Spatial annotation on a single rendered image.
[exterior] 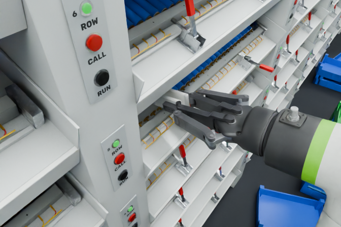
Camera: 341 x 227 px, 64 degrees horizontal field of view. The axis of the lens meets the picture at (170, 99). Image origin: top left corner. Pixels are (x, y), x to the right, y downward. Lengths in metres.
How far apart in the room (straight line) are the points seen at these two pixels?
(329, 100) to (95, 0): 2.09
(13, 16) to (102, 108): 0.14
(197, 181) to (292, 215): 0.72
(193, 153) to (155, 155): 0.25
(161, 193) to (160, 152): 0.19
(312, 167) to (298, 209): 1.19
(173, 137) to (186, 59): 0.19
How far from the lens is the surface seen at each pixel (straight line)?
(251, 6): 0.64
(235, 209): 1.49
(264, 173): 1.64
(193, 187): 0.93
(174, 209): 0.90
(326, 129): 0.41
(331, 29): 2.40
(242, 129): 0.43
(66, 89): 0.28
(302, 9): 1.13
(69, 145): 0.34
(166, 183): 0.72
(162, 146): 0.55
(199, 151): 0.78
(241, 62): 0.76
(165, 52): 0.44
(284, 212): 1.55
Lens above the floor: 1.31
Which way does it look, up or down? 42 degrees down
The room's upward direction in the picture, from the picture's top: straight up
